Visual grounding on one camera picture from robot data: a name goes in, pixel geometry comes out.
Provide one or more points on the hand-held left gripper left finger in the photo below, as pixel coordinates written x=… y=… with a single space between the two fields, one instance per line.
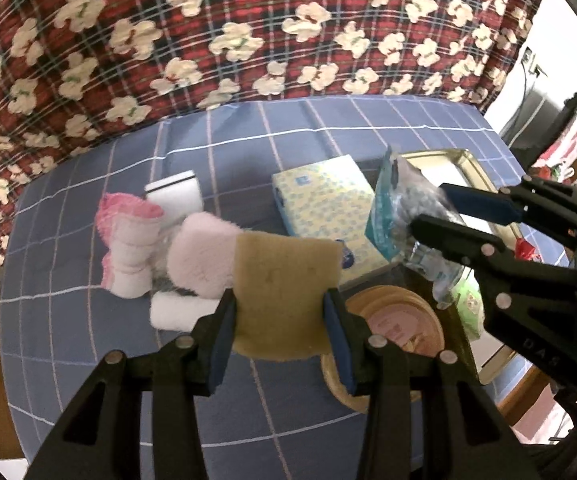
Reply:
x=221 y=345

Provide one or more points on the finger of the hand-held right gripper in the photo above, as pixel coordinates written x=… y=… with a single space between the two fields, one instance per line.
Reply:
x=448 y=237
x=473 y=205

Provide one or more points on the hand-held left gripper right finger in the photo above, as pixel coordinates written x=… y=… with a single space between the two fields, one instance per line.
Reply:
x=341 y=345

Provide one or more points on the gold metal tray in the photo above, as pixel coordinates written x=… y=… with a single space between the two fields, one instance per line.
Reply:
x=448 y=160

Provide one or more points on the small white towel roll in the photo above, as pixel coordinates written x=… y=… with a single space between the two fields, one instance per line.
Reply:
x=178 y=312

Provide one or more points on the clear plastic packet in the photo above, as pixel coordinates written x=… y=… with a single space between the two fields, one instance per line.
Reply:
x=393 y=210

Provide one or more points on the red embroidered pouch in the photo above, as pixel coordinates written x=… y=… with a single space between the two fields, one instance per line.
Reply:
x=527 y=250

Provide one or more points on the green packet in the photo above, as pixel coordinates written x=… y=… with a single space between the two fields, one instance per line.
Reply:
x=469 y=305

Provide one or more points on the brown sponge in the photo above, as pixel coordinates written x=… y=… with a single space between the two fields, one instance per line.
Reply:
x=283 y=290

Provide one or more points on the pink fluffy pad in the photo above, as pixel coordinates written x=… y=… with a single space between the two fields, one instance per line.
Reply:
x=201 y=255

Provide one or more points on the pink white towel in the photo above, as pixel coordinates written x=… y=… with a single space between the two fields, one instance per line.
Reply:
x=128 y=245

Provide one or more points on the white sponge with black stripe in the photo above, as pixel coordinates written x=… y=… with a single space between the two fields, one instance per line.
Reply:
x=178 y=200

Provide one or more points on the dark object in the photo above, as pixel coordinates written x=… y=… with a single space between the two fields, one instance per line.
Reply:
x=543 y=120

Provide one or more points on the red white box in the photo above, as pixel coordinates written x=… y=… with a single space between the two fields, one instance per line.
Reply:
x=575 y=140

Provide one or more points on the blue grid tablecloth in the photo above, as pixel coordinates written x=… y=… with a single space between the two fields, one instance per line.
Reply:
x=93 y=335

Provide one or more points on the yellow patterned tissue box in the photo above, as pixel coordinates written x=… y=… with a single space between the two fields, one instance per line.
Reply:
x=318 y=195

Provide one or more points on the red plaid bear-print blanket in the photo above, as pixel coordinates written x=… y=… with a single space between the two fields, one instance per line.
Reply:
x=118 y=75

